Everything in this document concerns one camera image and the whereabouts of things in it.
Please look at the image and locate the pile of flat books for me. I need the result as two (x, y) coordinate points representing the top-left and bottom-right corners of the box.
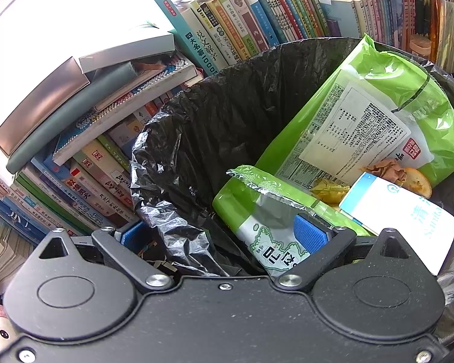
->
(0, 32), (199, 175)

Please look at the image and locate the small clear plastic jar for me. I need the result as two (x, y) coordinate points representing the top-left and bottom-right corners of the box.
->
(408, 35), (433, 59)

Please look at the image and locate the brown wrapper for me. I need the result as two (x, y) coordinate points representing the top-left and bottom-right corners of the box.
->
(360, 160), (408, 189)

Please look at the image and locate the stack of worn magazines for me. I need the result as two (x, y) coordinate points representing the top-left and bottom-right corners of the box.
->
(0, 212), (35, 297)

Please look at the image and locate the small green seaweed packet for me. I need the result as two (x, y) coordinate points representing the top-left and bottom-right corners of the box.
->
(212, 164), (371, 278)

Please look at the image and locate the half-eaten bread bun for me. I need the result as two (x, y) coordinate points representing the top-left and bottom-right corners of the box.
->
(401, 167), (433, 200)

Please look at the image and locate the yellow wrapper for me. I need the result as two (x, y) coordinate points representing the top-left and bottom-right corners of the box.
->
(311, 179), (352, 205)

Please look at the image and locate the white blue tissue packet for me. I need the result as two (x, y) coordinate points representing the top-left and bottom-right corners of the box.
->
(338, 171), (454, 276)

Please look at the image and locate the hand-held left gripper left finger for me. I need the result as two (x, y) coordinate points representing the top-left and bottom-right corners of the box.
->
(38, 220), (175, 293)

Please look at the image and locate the large green snack packet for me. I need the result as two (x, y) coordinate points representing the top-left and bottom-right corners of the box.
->
(255, 33), (454, 191)

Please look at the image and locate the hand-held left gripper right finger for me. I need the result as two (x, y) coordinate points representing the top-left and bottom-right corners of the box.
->
(274, 214), (412, 293)

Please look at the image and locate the long row of upright books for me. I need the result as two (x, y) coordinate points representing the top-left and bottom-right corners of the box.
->
(153, 0), (454, 78)

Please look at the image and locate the black trash bag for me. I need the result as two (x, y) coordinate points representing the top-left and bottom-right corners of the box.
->
(130, 37), (454, 345)

